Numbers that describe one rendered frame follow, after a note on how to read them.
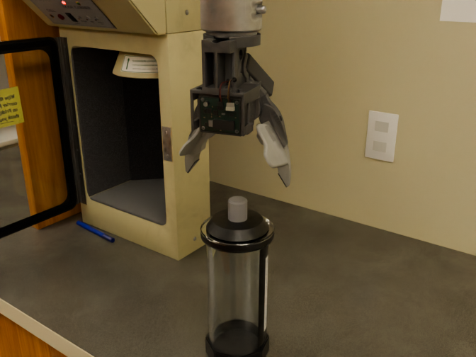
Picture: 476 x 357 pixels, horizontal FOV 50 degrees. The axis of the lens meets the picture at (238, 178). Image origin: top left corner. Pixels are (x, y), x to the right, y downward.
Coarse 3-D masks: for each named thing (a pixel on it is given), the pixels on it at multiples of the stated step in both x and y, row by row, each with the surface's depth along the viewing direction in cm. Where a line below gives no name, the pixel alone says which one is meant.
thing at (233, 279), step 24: (216, 240) 71; (264, 240) 71; (216, 264) 73; (240, 264) 72; (216, 288) 75; (240, 288) 73; (216, 312) 76; (240, 312) 75; (216, 336) 78; (240, 336) 77
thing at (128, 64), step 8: (120, 56) 106; (128, 56) 104; (136, 56) 103; (144, 56) 103; (152, 56) 103; (120, 64) 105; (128, 64) 104; (136, 64) 103; (144, 64) 103; (152, 64) 103; (120, 72) 105; (128, 72) 104; (136, 72) 103; (144, 72) 103; (152, 72) 103
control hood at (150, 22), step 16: (96, 0) 88; (112, 0) 86; (128, 0) 84; (144, 0) 86; (160, 0) 89; (112, 16) 91; (128, 16) 89; (144, 16) 87; (160, 16) 90; (128, 32) 95; (144, 32) 91; (160, 32) 91
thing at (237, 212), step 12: (228, 204) 73; (240, 204) 72; (216, 216) 75; (228, 216) 74; (240, 216) 73; (252, 216) 75; (216, 228) 72; (228, 228) 71; (240, 228) 71; (252, 228) 72; (264, 228) 73; (228, 240) 71; (240, 240) 71
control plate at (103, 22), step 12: (36, 0) 99; (48, 0) 96; (60, 0) 94; (72, 0) 92; (84, 0) 90; (48, 12) 101; (60, 12) 99; (72, 12) 97; (84, 12) 94; (96, 12) 92; (72, 24) 101; (84, 24) 99; (96, 24) 97; (108, 24) 94
